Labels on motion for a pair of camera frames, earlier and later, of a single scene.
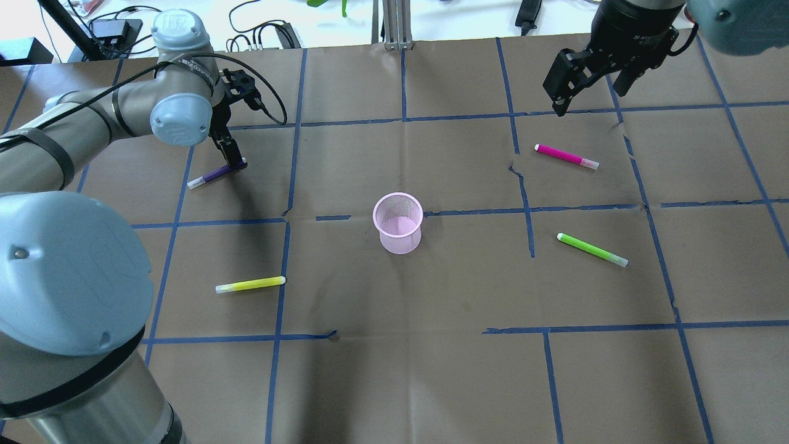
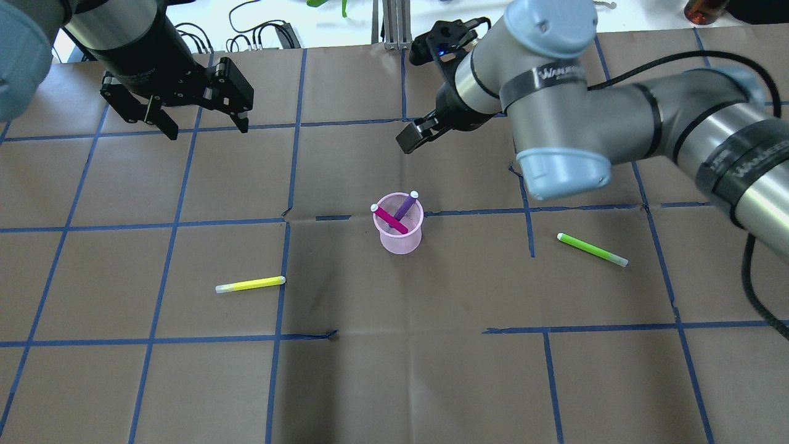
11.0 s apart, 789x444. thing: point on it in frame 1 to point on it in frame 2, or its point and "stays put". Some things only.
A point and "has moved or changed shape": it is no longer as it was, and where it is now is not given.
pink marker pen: x=582 y=161 has moved or changed shape
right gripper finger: x=571 y=72 to x=425 y=129
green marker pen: x=593 y=250 stays put
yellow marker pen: x=250 y=285 stays put
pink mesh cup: x=399 y=216 stays put
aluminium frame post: x=397 y=23 stays put
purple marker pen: x=224 y=170 to x=413 y=195
